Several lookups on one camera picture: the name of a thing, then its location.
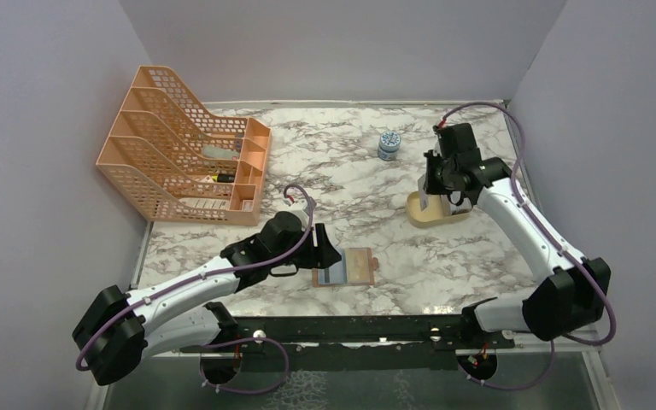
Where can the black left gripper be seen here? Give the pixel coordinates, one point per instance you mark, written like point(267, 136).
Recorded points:
point(322, 255)

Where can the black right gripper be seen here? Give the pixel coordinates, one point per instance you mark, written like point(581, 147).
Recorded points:
point(431, 185)

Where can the silver magnetic stripe card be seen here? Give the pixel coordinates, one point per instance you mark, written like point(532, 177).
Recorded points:
point(333, 275)

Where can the tan leather card holder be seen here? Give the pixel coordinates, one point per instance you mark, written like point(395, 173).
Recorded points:
point(375, 267)

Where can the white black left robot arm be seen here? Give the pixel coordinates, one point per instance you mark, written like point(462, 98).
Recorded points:
point(120, 328)

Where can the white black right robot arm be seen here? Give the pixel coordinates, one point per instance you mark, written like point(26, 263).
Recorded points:
point(570, 288)

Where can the small blue white jar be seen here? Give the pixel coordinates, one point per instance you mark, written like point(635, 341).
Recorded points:
point(389, 144)

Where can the white boxes in organizer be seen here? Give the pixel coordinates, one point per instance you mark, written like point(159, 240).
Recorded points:
point(205, 203)

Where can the yellow black marker pen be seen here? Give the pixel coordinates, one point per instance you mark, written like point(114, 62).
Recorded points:
point(219, 178)

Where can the orange plastic file organizer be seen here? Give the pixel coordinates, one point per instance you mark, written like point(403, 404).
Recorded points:
point(164, 140)

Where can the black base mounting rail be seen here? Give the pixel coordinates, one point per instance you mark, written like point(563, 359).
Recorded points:
point(342, 343)

